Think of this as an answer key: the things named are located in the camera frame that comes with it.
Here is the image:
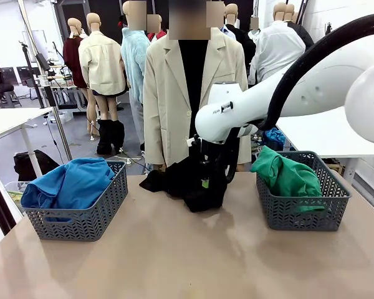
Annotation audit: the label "silver metal pole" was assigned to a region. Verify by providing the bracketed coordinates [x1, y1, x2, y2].
[17, 0, 74, 163]

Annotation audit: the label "mannequin with white shirt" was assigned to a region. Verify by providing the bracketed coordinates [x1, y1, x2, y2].
[247, 2, 306, 85]

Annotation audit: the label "clear plastic bin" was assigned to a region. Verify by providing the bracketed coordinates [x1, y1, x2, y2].
[4, 180, 29, 206]

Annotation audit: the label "mannequin with black jacket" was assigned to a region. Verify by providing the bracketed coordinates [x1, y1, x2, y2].
[224, 3, 257, 85]

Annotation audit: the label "mannequin with red garment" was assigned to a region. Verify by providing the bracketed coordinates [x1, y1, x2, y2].
[146, 14, 168, 43]

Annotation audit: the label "white table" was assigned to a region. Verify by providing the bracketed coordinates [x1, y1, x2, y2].
[276, 115, 374, 184]
[0, 107, 55, 184]

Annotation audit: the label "black fuzzy boots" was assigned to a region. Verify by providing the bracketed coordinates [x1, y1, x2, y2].
[96, 119, 125, 156]

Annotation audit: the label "mannequin with dark jacket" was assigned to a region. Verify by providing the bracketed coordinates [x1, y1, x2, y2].
[285, 3, 315, 50]

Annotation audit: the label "grey perforated plastic basket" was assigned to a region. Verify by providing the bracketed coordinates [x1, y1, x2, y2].
[255, 151, 352, 232]
[21, 159, 128, 242]

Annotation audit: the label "mannequin with maroon top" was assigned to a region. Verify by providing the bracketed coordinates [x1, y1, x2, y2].
[62, 17, 96, 143]

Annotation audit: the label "green garment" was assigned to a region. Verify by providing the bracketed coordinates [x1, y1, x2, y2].
[251, 145, 325, 212]

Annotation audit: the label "person in beige blazer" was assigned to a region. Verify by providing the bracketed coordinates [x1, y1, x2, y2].
[142, 0, 252, 173]

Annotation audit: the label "cluttered workbench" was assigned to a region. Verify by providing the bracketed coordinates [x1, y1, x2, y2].
[34, 70, 90, 110]

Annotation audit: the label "mannequin with light blue shirt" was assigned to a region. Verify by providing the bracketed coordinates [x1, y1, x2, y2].
[120, 0, 151, 156]

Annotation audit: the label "black tripod with monitor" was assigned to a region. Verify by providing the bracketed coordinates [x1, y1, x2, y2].
[18, 40, 50, 108]

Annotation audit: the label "mannequin with cream jacket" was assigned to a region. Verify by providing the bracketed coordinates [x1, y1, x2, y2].
[78, 12, 127, 125]

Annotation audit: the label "black stool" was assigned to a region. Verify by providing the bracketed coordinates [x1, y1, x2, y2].
[0, 90, 22, 108]

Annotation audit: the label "cardboard box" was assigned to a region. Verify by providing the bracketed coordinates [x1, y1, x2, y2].
[325, 161, 345, 175]

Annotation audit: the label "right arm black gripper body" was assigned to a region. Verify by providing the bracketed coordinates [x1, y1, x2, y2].
[193, 136, 221, 177]

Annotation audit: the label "black bag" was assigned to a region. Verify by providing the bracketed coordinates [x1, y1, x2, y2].
[13, 149, 62, 183]

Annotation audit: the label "black garment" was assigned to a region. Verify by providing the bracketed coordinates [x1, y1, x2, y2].
[139, 158, 228, 213]

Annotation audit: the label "blue bag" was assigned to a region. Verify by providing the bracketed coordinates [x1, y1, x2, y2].
[263, 127, 287, 150]

